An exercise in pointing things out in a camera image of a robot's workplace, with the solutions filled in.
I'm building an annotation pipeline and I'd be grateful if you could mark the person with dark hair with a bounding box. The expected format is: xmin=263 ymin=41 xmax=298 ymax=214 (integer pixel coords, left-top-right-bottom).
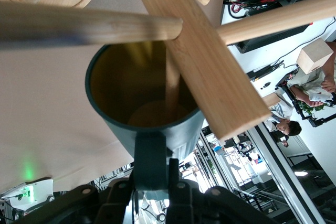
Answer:
xmin=264 ymin=103 xmax=303 ymax=147

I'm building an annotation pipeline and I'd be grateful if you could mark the seated person beige shirt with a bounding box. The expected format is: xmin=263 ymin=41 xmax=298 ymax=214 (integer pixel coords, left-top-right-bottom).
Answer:
xmin=287 ymin=41 xmax=336 ymax=110

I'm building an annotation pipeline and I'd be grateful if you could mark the teal cup yellow inside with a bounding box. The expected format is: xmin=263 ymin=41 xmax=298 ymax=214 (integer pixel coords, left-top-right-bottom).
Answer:
xmin=85 ymin=41 xmax=205 ymax=198

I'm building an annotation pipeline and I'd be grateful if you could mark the wooden cup rack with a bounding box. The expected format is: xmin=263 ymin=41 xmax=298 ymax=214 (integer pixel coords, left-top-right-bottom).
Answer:
xmin=0 ymin=0 xmax=336 ymax=142

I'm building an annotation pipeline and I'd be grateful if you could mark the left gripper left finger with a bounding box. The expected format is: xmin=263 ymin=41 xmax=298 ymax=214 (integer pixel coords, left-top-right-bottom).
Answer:
xmin=96 ymin=170 xmax=138 ymax=224

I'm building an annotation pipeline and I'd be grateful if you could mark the wooden cube block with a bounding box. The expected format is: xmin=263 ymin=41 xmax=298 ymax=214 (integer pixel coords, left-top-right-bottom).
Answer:
xmin=297 ymin=37 xmax=334 ymax=75

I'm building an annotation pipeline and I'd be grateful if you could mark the person in background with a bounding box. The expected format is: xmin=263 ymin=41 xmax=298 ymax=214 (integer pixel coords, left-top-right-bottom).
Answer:
xmin=275 ymin=73 xmax=336 ymax=129

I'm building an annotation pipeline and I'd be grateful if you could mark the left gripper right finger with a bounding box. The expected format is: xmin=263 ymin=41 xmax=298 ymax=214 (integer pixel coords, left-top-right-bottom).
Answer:
xmin=165 ymin=157 xmax=196 ymax=224

